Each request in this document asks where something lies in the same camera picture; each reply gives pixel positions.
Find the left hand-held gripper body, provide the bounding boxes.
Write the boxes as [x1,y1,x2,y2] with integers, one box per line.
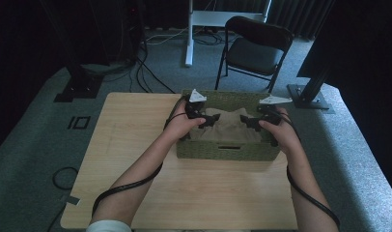
[184,88,208,120]

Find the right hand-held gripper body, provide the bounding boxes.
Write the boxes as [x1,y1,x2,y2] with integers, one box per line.
[256,95,294,127]

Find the beige cloth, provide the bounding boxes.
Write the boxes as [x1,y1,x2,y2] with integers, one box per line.
[188,107,265,144]

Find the green woven basket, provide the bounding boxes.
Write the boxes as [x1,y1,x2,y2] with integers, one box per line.
[176,88,281,162]

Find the person's left hand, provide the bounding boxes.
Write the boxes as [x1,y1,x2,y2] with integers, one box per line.
[163,108,208,143]

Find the person's right hand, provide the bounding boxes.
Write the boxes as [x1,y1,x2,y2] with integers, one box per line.
[258,106,303,157]

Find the black stand with bolted base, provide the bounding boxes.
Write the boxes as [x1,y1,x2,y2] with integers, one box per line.
[286,61,336,115]

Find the black folding chair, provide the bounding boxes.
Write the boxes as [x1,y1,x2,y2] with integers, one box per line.
[214,15,295,95]

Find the dark curtain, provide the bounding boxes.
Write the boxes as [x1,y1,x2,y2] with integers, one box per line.
[266,0,335,41]

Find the black stand with square base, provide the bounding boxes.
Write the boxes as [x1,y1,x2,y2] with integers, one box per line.
[39,0,105,103]

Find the white sleeve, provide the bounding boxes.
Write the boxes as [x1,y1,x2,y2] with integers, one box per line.
[85,219,133,232]

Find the black floor cables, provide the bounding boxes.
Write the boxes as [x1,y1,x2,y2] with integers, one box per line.
[128,30,177,95]

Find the white desk frame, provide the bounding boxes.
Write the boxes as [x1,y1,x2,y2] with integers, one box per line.
[184,0,273,68]

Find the white floor cable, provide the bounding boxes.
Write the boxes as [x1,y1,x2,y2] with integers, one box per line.
[145,26,189,45]

